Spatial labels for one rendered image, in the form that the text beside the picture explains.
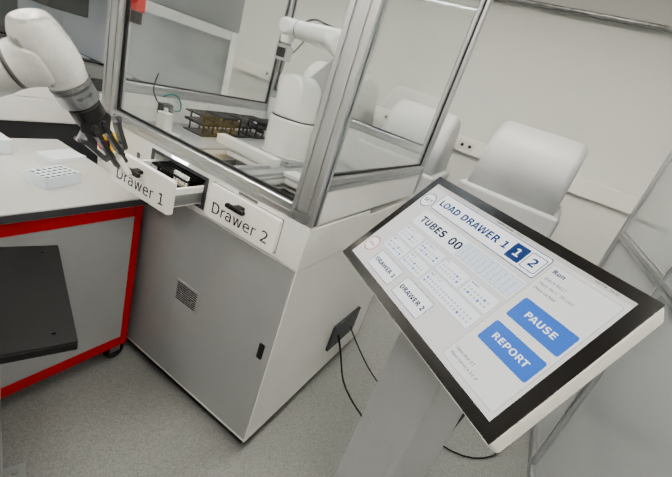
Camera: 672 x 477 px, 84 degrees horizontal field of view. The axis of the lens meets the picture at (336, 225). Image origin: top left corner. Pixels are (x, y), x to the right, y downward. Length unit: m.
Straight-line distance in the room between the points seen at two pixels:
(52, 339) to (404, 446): 0.72
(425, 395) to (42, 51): 1.07
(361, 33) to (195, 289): 0.99
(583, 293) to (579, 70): 3.54
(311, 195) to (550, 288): 0.61
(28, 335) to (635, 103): 4.11
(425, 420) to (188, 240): 0.95
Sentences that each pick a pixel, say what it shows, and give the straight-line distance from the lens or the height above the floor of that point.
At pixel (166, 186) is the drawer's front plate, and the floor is 0.91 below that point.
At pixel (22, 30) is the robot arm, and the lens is 1.05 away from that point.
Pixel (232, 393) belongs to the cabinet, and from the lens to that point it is 1.50.
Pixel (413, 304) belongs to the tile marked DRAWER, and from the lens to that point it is 0.74.
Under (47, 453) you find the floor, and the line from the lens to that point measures 1.67.
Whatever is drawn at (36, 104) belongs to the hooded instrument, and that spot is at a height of 0.88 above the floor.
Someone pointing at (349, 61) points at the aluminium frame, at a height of 1.38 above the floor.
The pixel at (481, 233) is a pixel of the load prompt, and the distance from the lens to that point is 0.80.
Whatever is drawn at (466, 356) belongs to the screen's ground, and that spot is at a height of 1.01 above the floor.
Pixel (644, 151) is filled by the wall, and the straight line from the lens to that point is 4.13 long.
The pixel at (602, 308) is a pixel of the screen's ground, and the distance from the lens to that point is 0.68.
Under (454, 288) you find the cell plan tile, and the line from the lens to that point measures 0.73.
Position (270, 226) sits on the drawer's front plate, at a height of 0.90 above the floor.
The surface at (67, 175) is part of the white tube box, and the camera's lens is 1.50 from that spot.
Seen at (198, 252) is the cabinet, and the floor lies 0.66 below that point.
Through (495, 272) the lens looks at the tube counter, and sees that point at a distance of 0.73.
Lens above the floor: 1.34
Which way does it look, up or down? 21 degrees down
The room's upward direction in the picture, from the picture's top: 19 degrees clockwise
